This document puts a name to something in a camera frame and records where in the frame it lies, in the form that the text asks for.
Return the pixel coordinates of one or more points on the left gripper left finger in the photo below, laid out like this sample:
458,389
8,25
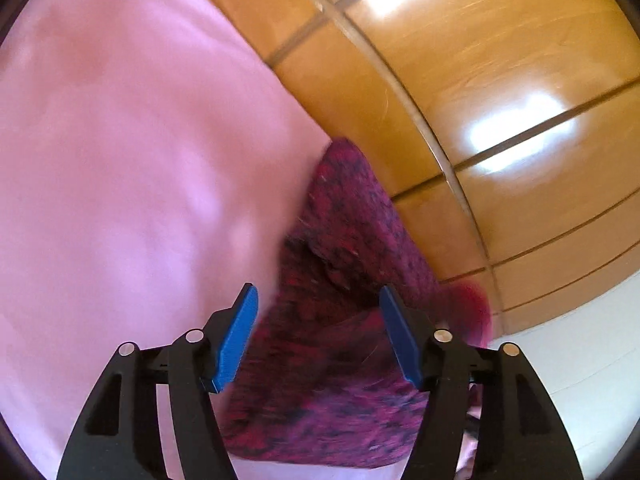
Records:
150,413

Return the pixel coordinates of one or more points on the wooden panelled headboard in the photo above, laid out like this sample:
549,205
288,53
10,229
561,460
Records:
506,131

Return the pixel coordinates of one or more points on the dark red patterned sweater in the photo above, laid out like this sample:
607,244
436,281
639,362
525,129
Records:
319,383

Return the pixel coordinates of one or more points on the pink bed sheet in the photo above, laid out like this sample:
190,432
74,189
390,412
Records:
151,164

